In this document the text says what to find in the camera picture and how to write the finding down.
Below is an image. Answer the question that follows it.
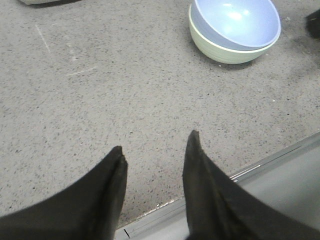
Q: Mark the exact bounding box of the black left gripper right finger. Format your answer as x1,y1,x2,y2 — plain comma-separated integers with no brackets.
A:
182,130,320,240

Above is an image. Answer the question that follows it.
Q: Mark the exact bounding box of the green bowl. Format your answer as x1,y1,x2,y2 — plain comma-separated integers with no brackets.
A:
188,3,279,64

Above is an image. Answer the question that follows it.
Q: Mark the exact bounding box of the blue bowl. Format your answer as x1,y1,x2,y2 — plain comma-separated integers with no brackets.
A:
191,0,281,51

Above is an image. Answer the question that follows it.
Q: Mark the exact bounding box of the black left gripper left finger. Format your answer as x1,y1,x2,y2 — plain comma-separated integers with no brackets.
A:
0,146,128,240

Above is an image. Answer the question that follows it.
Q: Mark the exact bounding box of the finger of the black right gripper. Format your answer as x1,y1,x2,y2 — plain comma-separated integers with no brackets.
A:
306,9,320,39

